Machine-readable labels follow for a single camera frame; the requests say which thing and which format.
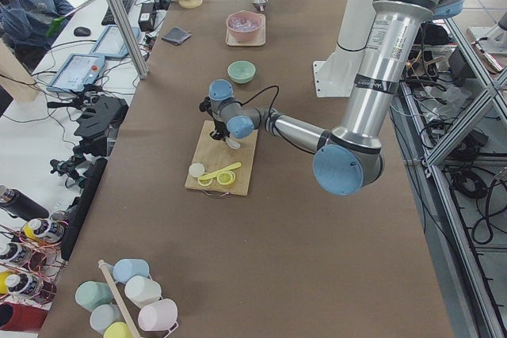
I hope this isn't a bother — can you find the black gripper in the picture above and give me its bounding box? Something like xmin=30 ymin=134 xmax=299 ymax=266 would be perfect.
xmin=199 ymin=97 xmax=230 ymax=141

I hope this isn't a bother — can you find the white plastic spoon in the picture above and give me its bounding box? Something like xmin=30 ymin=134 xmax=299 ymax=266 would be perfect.
xmin=225 ymin=137 xmax=241 ymax=150

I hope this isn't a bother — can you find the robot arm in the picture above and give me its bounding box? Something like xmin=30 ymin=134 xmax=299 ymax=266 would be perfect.
xmin=199 ymin=0 xmax=464 ymax=196

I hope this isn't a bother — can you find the steel ice scoop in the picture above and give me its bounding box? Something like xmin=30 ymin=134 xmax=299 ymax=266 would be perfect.
xmin=252 ymin=0 xmax=269 ymax=13

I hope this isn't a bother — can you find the pink bowl of ice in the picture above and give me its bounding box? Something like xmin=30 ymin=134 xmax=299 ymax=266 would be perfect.
xmin=226 ymin=11 xmax=264 ymax=43

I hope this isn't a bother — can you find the green ceramic bowl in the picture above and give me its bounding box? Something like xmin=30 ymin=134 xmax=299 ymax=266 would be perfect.
xmin=227 ymin=60 xmax=256 ymax=84

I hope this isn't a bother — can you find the wooden cutting board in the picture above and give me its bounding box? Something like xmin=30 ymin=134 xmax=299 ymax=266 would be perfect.
xmin=185 ymin=120 xmax=257 ymax=196

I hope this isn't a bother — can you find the yellow plastic knife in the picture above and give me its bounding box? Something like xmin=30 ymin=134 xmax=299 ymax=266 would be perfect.
xmin=198 ymin=161 xmax=242 ymax=180

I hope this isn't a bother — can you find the lemon slice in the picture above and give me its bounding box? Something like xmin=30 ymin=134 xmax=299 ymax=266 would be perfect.
xmin=216 ymin=171 xmax=236 ymax=186
xmin=197 ymin=178 xmax=213 ymax=187

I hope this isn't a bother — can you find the beige rectangular tray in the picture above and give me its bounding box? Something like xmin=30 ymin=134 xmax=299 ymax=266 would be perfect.
xmin=225 ymin=13 xmax=267 ymax=47

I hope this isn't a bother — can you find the grey folded cloth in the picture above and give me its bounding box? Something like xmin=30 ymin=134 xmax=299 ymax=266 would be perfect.
xmin=162 ymin=27 xmax=192 ymax=45

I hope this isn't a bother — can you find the teach pendant tablet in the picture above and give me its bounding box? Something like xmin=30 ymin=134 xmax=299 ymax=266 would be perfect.
xmin=90 ymin=25 xmax=128 ymax=59
xmin=46 ymin=54 xmax=105 ymax=93

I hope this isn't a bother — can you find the black monitor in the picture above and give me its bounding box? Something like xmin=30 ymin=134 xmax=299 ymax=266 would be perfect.
xmin=60 ymin=158 xmax=108 ymax=261

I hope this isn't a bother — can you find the pastel cup rack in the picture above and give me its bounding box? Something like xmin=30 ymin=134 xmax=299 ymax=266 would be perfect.
xmin=74 ymin=258 xmax=179 ymax=337

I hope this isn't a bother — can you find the seated person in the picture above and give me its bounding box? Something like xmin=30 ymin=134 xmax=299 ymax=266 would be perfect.
xmin=1 ymin=0 xmax=74 ymax=48

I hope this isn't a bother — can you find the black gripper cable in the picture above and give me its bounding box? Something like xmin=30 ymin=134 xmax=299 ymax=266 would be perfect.
xmin=239 ymin=85 xmax=280 ymax=133

